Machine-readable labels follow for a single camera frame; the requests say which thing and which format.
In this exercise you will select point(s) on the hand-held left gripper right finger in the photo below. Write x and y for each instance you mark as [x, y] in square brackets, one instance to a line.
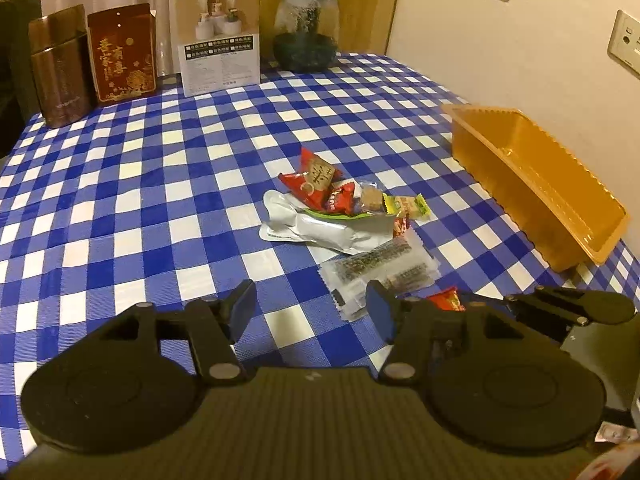
[378, 306]

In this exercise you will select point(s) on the silver foil snack packet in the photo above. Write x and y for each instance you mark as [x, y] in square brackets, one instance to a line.
[280, 212]

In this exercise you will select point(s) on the blue white checkered tablecloth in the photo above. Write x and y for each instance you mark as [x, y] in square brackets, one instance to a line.
[150, 185]

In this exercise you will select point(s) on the clear seaweed snack packet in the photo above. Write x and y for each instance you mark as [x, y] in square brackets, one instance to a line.
[380, 265]
[350, 300]

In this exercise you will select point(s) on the yellow green candy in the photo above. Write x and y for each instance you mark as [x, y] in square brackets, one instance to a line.
[406, 206]

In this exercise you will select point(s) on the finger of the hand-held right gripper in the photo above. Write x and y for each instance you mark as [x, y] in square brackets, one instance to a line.
[545, 307]

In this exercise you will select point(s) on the brown candy clear wrapper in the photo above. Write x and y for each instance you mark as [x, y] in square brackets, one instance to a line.
[371, 199]

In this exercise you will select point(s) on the brown metal tin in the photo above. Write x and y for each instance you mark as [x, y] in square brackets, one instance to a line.
[61, 67]

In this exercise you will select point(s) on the small red white candy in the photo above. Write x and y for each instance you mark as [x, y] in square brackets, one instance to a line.
[401, 224]

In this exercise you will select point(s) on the small red snack packet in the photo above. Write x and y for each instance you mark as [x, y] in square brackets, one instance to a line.
[446, 301]

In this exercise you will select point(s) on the dark chair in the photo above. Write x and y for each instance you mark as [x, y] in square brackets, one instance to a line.
[17, 75]

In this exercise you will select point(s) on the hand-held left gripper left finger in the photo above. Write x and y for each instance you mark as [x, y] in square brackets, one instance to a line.
[244, 306]

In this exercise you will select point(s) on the glass jar dark contents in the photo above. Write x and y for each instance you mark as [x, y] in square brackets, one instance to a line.
[305, 35]

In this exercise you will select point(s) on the silver packet with green edge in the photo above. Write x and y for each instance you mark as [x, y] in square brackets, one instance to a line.
[332, 232]

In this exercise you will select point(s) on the red white printed cloth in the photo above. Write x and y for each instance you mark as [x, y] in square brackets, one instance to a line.
[617, 442]

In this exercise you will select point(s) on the white product box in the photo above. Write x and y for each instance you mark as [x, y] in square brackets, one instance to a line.
[220, 40]

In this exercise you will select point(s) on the orange plastic tray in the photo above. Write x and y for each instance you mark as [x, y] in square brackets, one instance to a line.
[535, 195]

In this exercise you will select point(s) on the red snack packet gold label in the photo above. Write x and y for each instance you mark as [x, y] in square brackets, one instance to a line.
[311, 180]

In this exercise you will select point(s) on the red box gold print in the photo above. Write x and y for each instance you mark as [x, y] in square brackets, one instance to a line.
[122, 55]

